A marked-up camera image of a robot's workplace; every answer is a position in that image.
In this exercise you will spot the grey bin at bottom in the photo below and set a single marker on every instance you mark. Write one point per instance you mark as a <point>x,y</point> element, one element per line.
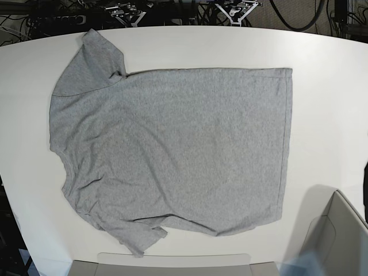
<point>125,264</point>

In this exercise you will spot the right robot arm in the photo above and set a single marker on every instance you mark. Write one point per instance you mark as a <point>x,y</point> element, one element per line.
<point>129,13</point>

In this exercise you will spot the grey bin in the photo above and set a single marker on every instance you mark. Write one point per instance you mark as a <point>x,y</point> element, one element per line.
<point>335,243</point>
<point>125,264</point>

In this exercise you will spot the grey bin at right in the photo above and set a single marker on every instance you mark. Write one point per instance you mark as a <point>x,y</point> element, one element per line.
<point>335,243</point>

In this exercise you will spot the grey T-shirt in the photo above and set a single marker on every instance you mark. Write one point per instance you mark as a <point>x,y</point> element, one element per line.
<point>201,149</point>

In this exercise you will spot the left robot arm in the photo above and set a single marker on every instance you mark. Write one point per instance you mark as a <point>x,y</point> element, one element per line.
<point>236,11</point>

